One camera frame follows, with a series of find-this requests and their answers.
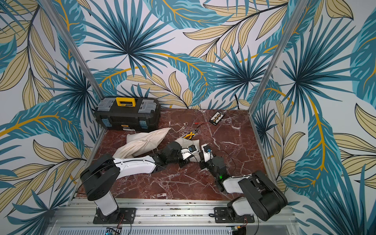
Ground cream cloth drawstring bag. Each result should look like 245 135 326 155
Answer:
175 138 200 152

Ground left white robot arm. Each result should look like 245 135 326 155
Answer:
80 142 200 224

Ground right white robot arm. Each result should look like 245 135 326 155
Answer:
199 155 288 223

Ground yellow black pliers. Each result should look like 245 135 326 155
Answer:
184 132 196 140

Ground black screwdriver bit case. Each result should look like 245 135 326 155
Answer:
209 111 225 126

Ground black plastic toolbox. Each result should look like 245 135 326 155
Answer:
94 97 161 132

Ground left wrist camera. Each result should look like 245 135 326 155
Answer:
181 146 200 162

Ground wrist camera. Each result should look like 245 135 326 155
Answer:
181 146 200 162
201 144 213 163

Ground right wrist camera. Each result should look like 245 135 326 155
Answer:
201 144 213 163

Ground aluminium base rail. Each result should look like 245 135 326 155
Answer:
54 198 301 235

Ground aluminium corner post left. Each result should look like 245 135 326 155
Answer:
40 0 104 100

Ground aluminium corner post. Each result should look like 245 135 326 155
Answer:
247 0 310 114
40 0 104 100

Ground aluminium corner post right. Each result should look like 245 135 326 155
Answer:
247 0 310 114

